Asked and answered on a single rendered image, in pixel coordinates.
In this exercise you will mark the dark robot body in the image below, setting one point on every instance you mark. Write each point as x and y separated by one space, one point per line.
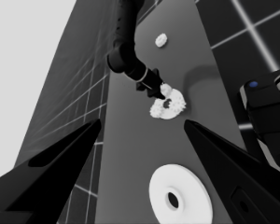
267 115

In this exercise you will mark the large thick white disc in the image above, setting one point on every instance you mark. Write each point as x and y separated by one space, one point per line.
193 186

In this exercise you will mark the small white gear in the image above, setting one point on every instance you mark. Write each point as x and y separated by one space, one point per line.
168 90
179 104
158 42
157 110

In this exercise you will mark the white round pinned carrier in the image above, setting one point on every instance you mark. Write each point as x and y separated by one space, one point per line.
170 115

